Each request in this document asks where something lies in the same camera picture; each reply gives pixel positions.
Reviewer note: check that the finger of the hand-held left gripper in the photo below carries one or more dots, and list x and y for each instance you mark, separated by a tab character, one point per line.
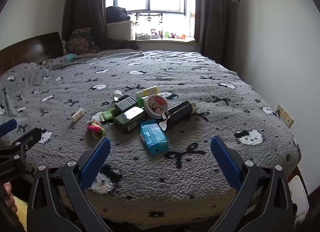
7	126
26	138

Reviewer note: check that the orange plush toy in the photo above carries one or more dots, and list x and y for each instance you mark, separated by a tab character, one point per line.
183	36

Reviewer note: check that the white plastic object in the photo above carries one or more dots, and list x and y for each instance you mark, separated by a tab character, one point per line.
297	192

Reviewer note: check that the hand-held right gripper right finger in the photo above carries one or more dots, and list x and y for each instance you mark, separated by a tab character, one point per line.
225	159

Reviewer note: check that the blue tissue pack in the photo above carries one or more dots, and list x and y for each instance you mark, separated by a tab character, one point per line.
153	137

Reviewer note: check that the white storage box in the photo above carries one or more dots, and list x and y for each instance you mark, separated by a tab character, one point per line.
120	31

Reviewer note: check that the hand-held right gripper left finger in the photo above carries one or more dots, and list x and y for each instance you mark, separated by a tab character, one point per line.
96	159

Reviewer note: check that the grey printed blanket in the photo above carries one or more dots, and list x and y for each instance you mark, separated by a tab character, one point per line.
175	79

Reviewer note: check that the black open carton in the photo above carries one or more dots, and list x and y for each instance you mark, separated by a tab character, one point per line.
180	113

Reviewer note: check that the brown curtain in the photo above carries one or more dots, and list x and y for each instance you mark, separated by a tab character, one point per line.
212	9
87	4

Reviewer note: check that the clear tape roll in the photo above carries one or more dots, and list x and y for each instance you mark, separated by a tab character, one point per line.
117	95

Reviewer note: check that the dark crumpled cloth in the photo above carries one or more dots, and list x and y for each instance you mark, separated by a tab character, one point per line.
120	44

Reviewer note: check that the black hanging rack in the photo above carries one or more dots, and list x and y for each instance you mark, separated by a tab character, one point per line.
149	18

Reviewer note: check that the dark wooden headboard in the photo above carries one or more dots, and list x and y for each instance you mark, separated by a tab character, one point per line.
30	48

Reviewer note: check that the teal paper item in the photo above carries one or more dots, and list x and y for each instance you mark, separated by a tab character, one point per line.
68	57

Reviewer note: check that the dark green flat box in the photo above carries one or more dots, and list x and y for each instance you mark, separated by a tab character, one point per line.
130	119

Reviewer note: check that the monkey plush toy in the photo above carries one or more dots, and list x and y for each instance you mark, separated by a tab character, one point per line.
153	31

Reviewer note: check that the dark folded clothes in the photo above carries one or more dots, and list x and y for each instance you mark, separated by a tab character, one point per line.
117	13

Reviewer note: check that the round printed tin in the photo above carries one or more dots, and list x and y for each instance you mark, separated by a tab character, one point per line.
156	105

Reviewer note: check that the green sachet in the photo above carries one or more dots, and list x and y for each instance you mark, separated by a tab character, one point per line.
108	115

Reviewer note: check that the brown patterned cushion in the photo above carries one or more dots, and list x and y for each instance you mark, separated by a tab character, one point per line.
80	41

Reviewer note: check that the green plush toy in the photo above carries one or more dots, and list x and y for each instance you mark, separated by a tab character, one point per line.
167	34

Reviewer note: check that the wall power sockets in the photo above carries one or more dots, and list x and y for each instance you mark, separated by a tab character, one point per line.
285	116

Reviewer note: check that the yellow bottle with white cap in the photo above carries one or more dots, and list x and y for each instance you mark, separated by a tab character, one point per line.
148	91

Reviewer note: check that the small cream tube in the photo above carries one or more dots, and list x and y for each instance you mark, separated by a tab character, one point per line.
77	115

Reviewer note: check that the dark green black-capped bottle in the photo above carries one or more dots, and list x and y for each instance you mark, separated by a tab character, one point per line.
126	103

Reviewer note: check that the person's left hand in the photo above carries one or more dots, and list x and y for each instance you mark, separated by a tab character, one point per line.
9	197

